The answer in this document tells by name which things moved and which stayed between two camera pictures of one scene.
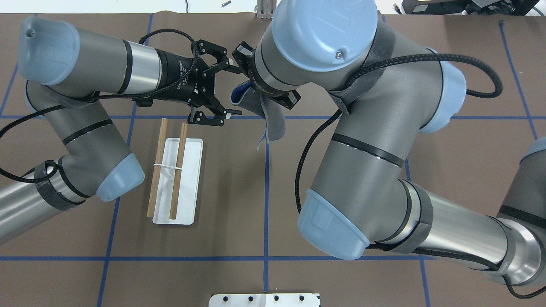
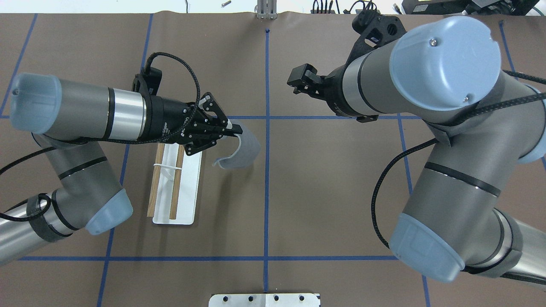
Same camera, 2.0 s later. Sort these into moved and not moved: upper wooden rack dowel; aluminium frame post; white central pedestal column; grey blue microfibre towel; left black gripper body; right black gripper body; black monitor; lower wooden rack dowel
Moved: right black gripper body; left black gripper body; grey blue microfibre towel
Not moved: aluminium frame post; lower wooden rack dowel; white central pedestal column; black monitor; upper wooden rack dowel
